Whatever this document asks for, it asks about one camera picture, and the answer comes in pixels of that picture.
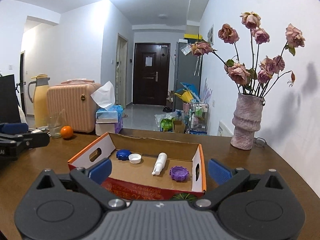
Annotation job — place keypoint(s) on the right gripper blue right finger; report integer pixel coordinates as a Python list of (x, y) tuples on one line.
[(220, 173)]

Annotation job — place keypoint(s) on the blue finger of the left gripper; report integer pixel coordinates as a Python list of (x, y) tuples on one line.
[(14, 128)]

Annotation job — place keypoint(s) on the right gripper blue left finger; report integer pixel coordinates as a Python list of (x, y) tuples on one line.
[(93, 174)]

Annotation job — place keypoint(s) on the blue bottle cap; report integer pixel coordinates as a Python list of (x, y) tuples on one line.
[(123, 154)]

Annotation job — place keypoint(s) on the white bottle cap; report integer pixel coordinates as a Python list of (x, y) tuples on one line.
[(135, 158)]

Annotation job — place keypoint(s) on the purple bottle cap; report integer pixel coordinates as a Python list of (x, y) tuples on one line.
[(179, 173)]

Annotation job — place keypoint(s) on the white spray bottle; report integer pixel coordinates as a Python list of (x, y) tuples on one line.
[(159, 164)]

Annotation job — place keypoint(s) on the black paper bag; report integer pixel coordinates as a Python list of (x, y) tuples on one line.
[(8, 100)]

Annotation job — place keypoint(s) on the yellow thermos jug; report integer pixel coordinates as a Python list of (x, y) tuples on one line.
[(39, 99)]

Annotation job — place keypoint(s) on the red cardboard box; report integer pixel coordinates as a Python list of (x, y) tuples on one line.
[(135, 181)]

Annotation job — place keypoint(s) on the white box under tissues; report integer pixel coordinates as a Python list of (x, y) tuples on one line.
[(101, 129)]

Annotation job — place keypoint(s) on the clear drinking glass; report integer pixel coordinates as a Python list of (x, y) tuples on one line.
[(55, 123)]

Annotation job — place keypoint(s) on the eyeglasses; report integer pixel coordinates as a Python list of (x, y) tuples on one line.
[(260, 142)]

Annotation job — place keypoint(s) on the orange fruit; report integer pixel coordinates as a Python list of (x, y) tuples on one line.
[(66, 132)]

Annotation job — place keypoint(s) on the pink ceramic vase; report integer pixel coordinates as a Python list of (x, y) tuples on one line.
[(246, 120)]

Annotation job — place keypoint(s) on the pink ribbed suitcase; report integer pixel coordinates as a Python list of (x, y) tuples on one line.
[(72, 98)]

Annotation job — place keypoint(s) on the blue tissue pack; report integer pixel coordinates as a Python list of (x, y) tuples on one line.
[(108, 112)]

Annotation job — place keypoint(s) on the yellow watering can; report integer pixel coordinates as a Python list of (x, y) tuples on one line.
[(186, 97)]

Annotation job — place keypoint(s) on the dried pink roses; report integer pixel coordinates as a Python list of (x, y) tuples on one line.
[(259, 76)]

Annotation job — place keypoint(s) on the grey refrigerator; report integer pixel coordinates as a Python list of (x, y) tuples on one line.
[(185, 66)]

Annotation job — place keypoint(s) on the dark entrance door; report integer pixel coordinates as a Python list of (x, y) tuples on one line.
[(151, 73)]

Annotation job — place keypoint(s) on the yellow box on refrigerator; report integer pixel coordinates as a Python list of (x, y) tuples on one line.
[(193, 36)]

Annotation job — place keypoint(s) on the white charger with cable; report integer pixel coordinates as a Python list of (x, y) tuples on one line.
[(40, 129)]

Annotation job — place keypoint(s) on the wire storage rack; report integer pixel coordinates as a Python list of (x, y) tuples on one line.
[(198, 118)]

